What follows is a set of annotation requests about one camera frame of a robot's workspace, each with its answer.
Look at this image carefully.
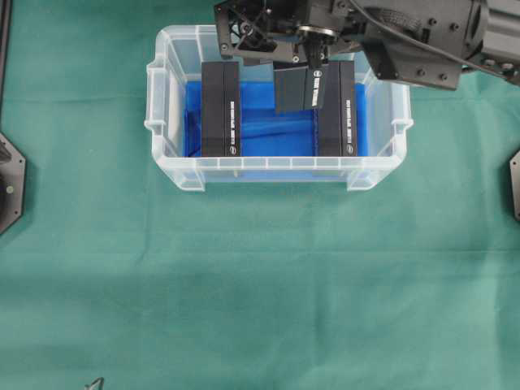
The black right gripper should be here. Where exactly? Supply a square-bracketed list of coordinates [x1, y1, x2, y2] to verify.
[214, 1, 362, 70]

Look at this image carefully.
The black box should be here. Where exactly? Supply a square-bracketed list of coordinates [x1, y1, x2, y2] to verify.
[273, 63, 328, 113]
[201, 62, 241, 157]
[317, 61, 358, 157]

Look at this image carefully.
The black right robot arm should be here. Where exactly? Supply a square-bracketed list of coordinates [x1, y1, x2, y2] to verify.
[214, 0, 519, 90]

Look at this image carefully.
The blue cloth liner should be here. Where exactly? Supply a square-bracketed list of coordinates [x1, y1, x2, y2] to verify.
[184, 81, 347, 158]

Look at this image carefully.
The clear plastic storage bin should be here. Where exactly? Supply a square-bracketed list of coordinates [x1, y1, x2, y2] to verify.
[145, 24, 414, 191]

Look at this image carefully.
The small black tip bottom edge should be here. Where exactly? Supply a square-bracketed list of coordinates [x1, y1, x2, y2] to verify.
[84, 377, 105, 390]

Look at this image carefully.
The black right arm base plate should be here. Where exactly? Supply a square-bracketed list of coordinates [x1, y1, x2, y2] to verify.
[509, 151, 520, 222]

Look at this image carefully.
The black frame bar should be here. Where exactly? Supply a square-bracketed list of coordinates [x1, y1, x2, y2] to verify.
[0, 0, 13, 102]

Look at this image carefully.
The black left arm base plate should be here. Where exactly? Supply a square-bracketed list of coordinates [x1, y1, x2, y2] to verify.
[1, 133, 26, 234]

